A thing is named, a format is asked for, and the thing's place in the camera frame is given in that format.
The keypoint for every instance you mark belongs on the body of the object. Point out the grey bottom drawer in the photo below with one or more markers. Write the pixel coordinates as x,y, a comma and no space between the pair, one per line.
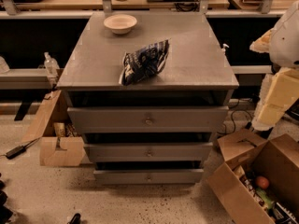
179,176

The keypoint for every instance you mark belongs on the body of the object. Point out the grey drawer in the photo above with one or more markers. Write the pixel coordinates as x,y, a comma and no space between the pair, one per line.
179,176
206,119
148,152

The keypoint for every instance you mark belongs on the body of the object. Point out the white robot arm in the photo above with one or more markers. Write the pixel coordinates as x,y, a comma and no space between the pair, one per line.
281,90

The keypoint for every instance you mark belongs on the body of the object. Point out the grey drawer cabinet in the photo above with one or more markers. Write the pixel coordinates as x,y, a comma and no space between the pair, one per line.
196,74

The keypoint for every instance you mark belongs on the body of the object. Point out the grey top drawer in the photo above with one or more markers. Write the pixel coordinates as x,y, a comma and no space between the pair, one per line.
206,119

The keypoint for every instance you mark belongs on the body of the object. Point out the grey middle drawer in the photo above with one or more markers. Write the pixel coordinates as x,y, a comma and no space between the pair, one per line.
148,152

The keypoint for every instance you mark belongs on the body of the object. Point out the blue chip bag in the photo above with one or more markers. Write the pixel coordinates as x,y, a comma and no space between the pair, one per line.
144,63

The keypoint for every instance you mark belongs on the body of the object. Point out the white bowl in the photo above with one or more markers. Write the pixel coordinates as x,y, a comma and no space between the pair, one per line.
120,24

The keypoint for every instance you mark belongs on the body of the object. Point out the small pump bottle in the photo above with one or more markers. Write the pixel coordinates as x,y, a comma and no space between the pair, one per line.
225,48

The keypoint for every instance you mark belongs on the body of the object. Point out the left cardboard box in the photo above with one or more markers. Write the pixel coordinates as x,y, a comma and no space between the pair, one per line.
54,151

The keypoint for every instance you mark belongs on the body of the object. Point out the cardboard box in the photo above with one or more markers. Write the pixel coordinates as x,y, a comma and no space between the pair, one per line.
246,156
54,151

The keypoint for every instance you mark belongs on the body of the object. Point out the clear plastic bottle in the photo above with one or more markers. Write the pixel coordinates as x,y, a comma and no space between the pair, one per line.
51,65

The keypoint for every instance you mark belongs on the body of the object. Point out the red apple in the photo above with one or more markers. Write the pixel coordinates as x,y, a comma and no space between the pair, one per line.
262,182

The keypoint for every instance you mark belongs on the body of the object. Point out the right cardboard box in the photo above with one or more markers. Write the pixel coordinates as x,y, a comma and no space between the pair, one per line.
246,156

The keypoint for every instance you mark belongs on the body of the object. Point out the black power adapter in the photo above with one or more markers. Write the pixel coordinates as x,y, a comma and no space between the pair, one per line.
16,151

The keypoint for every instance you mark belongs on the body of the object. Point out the green snack packet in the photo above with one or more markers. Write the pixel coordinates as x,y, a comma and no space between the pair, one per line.
269,203

